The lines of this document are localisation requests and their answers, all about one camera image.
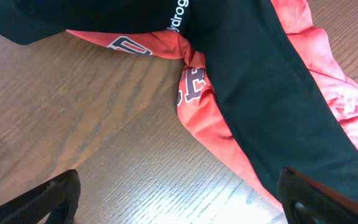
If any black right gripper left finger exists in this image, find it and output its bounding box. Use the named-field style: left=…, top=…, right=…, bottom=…
left=0, top=169, right=81, bottom=224

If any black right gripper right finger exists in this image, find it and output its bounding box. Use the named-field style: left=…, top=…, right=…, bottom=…
left=277, top=167, right=358, bottom=224

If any black garment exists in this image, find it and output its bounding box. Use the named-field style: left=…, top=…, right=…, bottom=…
left=0, top=0, right=358, bottom=202

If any red printed garment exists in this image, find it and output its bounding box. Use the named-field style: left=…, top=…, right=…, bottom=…
left=74, top=0, right=358, bottom=208

